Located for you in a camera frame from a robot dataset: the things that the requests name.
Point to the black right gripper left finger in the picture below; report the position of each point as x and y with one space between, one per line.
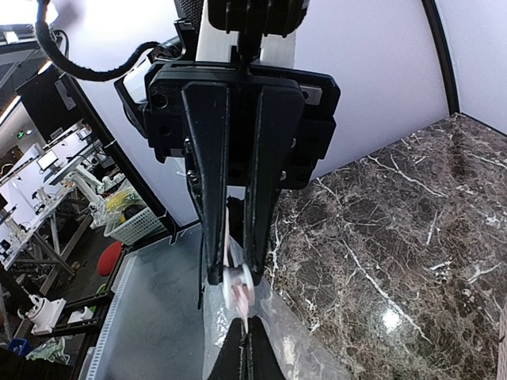
231 360

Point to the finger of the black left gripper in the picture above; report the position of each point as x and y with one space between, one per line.
279 111
206 131

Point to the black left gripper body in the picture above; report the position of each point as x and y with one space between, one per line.
153 103

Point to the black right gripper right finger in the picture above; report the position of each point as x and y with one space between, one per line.
261 361

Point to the clear zip top bag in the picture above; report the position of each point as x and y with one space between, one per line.
299 354

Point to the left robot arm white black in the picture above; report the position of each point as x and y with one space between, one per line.
234 34

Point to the white lab basket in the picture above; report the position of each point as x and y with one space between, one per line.
137 227

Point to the red round stool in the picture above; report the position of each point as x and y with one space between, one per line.
108 259

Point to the white slotted cable duct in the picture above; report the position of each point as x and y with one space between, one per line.
94 356

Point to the right black frame post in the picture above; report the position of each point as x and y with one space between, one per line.
443 54

